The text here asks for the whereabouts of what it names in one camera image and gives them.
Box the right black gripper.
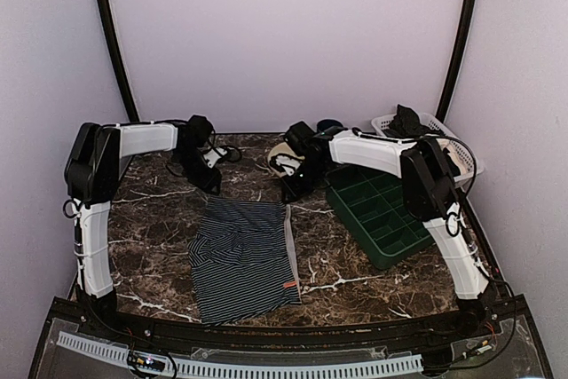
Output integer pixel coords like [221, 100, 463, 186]
[280, 158, 329, 203]

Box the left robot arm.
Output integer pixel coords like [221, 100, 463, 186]
[63, 115, 223, 300]

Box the beige garment in basket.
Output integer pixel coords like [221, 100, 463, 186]
[438, 139, 469, 178]

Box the black front rail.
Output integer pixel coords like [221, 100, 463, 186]
[41, 296, 526, 355]

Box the white plastic laundry basket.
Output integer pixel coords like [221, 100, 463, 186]
[370, 113, 485, 188]

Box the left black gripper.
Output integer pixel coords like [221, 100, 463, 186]
[173, 148, 222, 195]

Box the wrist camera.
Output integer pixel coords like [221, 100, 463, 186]
[269, 154, 301, 178]
[202, 148, 229, 169]

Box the white slotted cable duct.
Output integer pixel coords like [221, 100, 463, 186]
[56, 332, 424, 378]

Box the black frame post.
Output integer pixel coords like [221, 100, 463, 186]
[435, 0, 476, 122]
[96, 0, 140, 122]

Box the navy striped underwear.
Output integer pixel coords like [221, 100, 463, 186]
[188, 196, 302, 326]

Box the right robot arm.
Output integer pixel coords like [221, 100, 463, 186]
[282, 122, 489, 301]

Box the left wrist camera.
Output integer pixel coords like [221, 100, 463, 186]
[202, 148, 229, 169]

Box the black garment in basket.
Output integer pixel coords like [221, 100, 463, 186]
[383, 105, 436, 138]

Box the left black frame post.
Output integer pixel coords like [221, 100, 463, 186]
[96, 0, 140, 122]

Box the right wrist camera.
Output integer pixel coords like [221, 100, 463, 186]
[269, 154, 301, 178]

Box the green divided organizer tray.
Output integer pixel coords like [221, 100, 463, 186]
[326, 165, 434, 270]

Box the dark blue mug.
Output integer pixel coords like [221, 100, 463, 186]
[317, 119, 343, 132]

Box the right black frame post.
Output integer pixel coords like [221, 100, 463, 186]
[435, 0, 476, 122]

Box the beige floral plate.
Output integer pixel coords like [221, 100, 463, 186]
[267, 142, 304, 178]

